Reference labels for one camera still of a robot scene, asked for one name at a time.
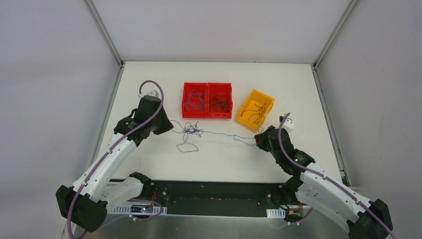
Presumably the blue wire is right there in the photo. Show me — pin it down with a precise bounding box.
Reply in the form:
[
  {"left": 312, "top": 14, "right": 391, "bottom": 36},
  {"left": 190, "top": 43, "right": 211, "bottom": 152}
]
[{"left": 201, "top": 130, "right": 258, "bottom": 146}]

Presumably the thin black wire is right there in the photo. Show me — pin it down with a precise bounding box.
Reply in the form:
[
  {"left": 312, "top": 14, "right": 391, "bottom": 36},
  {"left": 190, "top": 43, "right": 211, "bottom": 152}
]
[{"left": 240, "top": 102, "right": 268, "bottom": 122}]

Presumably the wire bundle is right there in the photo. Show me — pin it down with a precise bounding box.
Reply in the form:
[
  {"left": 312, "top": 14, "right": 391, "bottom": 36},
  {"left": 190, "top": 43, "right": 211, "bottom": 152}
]
[{"left": 170, "top": 119, "right": 205, "bottom": 153}]

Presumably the purple wire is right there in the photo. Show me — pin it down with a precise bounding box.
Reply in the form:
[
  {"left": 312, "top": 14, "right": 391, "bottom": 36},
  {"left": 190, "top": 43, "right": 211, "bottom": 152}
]
[{"left": 184, "top": 91, "right": 207, "bottom": 113}]

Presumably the black striped wire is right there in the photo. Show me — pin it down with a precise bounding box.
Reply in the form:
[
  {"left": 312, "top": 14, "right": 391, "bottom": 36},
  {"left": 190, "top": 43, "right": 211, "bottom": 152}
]
[{"left": 209, "top": 96, "right": 230, "bottom": 113}]

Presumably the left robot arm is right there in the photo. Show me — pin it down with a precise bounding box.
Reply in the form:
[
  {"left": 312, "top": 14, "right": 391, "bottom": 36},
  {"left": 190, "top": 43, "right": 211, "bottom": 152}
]
[{"left": 56, "top": 95, "right": 173, "bottom": 233}]

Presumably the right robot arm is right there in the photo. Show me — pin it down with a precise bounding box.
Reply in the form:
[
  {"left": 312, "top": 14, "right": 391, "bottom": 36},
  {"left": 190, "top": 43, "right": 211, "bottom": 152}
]
[{"left": 254, "top": 126, "right": 393, "bottom": 239}]

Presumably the yellow bin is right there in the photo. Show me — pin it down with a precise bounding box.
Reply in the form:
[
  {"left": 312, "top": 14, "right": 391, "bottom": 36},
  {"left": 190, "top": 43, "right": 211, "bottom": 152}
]
[{"left": 236, "top": 89, "right": 275, "bottom": 132}]

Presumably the red double bin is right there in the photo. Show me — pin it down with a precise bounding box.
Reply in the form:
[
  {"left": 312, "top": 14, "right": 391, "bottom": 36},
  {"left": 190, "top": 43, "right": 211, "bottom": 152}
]
[{"left": 181, "top": 82, "right": 233, "bottom": 119}]

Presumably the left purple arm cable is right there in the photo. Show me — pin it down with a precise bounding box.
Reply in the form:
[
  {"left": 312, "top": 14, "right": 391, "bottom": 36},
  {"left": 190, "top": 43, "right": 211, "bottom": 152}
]
[{"left": 67, "top": 80, "right": 165, "bottom": 239}]

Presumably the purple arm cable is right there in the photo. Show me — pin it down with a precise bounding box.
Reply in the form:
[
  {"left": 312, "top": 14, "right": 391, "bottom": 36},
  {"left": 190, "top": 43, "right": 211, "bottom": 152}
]
[
  {"left": 67, "top": 80, "right": 165, "bottom": 239},
  {"left": 278, "top": 113, "right": 400, "bottom": 239}
]

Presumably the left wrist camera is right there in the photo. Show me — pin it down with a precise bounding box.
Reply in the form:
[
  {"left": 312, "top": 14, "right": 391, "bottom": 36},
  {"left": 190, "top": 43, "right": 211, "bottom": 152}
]
[{"left": 138, "top": 90, "right": 161, "bottom": 99}]

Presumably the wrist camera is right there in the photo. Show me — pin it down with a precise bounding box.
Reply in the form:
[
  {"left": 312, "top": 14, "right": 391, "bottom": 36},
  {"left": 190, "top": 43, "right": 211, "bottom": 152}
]
[
  {"left": 280, "top": 115, "right": 294, "bottom": 133},
  {"left": 138, "top": 90, "right": 161, "bottom": 99}
]

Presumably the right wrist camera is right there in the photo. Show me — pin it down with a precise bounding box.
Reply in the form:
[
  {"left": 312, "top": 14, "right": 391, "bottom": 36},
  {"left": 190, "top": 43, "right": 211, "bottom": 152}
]
[{"left": 280, "top": 115, "right": 294, "bottom": 133}]

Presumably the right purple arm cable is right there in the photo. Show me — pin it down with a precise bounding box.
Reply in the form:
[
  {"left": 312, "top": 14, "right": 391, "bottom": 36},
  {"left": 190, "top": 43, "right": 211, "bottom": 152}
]
[{"left": 278, "top": 113, "right": 400, "bottom": 239}]

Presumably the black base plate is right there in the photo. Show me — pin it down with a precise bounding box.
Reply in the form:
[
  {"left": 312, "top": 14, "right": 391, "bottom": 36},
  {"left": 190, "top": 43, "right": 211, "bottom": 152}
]
[{"left": 119, "top": 180, "right": 314, "bottom": 219}]

